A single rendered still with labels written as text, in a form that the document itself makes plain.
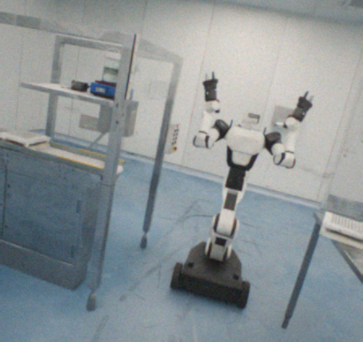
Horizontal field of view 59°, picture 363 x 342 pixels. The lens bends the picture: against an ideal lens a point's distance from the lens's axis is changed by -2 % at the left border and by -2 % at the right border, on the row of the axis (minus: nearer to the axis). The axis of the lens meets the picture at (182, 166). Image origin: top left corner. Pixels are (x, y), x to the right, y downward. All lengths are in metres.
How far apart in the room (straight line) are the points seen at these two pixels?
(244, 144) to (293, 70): 3.28
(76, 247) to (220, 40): 4.29
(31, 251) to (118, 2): 4.85
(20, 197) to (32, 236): 0.28
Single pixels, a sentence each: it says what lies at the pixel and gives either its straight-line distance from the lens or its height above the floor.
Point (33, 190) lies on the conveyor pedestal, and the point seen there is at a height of 0.65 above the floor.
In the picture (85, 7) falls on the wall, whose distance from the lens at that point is 6.75.
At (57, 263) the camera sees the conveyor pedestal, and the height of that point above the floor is 0.18.
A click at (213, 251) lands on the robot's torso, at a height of 0.31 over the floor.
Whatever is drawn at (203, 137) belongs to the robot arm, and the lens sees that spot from 2.27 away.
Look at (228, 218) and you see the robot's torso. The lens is 2.43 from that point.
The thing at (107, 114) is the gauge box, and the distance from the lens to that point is 2.18.
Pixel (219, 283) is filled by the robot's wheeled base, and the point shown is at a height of 0.18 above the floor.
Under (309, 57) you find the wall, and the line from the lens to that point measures 5.63.
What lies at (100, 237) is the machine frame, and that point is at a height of 0.54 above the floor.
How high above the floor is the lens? 1.52
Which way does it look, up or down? 14 degrees down
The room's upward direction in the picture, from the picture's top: 12 degrees clockwise
